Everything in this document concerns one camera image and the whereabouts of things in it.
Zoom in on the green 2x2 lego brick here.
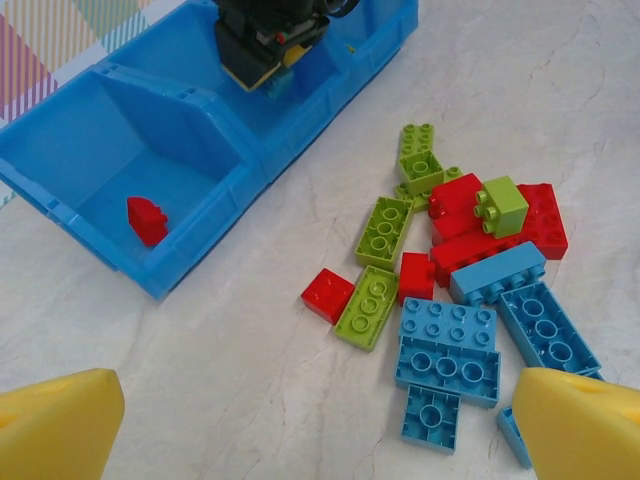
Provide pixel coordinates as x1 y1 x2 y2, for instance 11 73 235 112
398 149 445 196
474 175 530 239

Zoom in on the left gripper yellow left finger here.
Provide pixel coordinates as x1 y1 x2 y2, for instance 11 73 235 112
0 368 126 480

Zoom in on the blue 2x4 lego brick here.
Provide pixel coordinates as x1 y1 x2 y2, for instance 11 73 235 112
499 281 604 377
399 297 498 351
394 335 501 410
449 241 547 306

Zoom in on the green 2x4 lego brick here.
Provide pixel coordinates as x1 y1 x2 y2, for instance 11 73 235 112
399 123 435 166
354 196 415 271
333 264 400 354

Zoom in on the red 2x4 lego brick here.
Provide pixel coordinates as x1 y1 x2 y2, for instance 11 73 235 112
514 183 570 261
429 232 526 289

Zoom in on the blue 2x2 lego brick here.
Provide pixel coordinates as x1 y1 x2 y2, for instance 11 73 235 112
400 384 461 455

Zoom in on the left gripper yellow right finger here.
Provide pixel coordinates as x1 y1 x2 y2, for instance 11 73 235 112
514 367 640 480

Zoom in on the red 2x2 lego brick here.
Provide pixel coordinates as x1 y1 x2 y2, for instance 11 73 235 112
300 268 356 326
398 252 436 307

